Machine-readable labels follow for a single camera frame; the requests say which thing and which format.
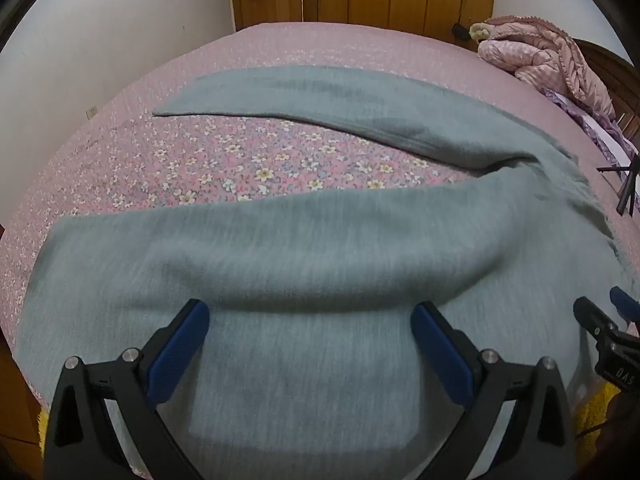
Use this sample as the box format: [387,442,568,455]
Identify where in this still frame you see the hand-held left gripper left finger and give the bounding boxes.
[44,299,211,480]

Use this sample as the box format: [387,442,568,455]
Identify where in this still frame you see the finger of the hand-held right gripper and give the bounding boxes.
[610,286,640,322]
[574,297,623,346]

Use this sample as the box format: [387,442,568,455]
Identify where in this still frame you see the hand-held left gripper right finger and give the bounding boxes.
[410,301,576,480]

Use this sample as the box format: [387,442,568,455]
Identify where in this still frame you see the grey pants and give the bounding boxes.
[15,64,640,480]

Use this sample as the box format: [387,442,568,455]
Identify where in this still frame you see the black tripod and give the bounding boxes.
[597,152,640,216]

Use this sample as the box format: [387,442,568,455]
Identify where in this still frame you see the purple patterned pillow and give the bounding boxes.
[545,87,640,161]

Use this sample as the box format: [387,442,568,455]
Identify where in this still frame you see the bed with pink floral sheet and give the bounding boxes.
[0,21,640,480]

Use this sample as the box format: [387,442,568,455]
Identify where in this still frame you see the wooden headboard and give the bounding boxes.
[572,37,640,141]

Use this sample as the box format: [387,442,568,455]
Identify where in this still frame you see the pink quilted blanket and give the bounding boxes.
[477,15,618,121]

